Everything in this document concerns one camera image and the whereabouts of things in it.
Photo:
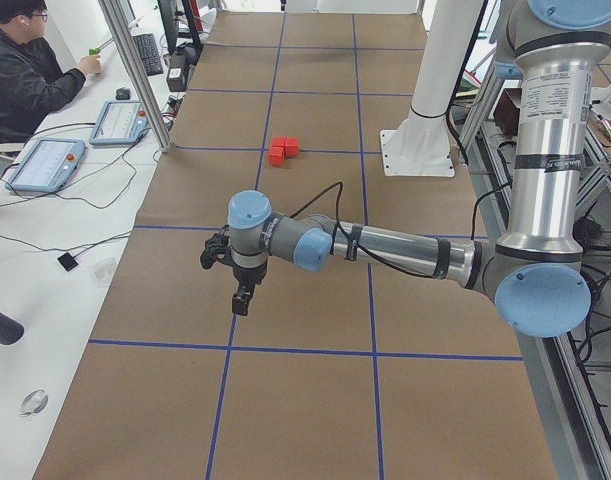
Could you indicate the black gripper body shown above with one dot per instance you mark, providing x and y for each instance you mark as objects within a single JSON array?
[{"x": 248, "y": 274}]

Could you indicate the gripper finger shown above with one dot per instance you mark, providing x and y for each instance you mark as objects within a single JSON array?
[
  {"x": 250, "y": 290},
  {"x": 240, "y": 300}
]

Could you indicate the green plastic clamp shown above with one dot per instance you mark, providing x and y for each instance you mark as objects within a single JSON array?
[{"x": 96, "y": 51}]

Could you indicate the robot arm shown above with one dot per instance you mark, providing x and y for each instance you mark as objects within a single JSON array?
[{"x": 339, "y": 80}]

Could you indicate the brown paper table mat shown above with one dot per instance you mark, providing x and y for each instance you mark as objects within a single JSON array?
[{"x": 163, "y": 390}]

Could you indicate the clear plastic packet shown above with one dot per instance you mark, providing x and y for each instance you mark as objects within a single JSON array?
[{"x": 102, "y": 272}]

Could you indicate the small black square device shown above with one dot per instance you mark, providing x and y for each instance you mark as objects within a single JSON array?
[{"x": 67, "y": 261}]

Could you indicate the far teach pendant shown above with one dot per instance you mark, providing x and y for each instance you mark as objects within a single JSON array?
[{"x": 120, "y": 123}]

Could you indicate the teach pendant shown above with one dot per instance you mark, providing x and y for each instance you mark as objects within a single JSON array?
[
  {"x": 120, "y": 123},
  {"x": 47, "y": 166}
]

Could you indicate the black power adapter box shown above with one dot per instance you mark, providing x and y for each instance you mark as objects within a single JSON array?
[{"x": 177, "y": 74}]

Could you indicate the black computer mouse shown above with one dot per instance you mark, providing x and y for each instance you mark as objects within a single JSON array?
[{"x": 123, "y": 93}]

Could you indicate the near teach pendant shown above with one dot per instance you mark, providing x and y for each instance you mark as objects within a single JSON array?
[{"x": 47, "y": 166}]

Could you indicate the clear plastic disc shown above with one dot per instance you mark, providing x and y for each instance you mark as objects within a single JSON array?
[{"x": 33, "y": 403}]

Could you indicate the black keyboard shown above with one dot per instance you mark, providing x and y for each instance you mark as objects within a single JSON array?
[{"x": 147, "y": 49}]

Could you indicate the seated person in black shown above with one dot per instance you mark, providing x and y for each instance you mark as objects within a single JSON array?
[{"x": 32, "y": 83}]

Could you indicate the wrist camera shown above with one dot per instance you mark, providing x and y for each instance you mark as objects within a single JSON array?
[{"x": 217, "y": 250}]

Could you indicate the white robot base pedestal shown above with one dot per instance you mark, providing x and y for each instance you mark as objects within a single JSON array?
[{"x": 420, "y": 146}]

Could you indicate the black cylindrical handle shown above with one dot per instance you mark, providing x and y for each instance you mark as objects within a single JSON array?
[{"x": 10, "y": 330}]

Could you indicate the aluminium frame post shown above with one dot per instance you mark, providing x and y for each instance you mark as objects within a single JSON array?
[{"x": 117, "y": 24}]

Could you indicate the aluminium truss frame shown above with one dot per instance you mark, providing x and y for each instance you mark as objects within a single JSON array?
[{"x": 543, "y": 177}]

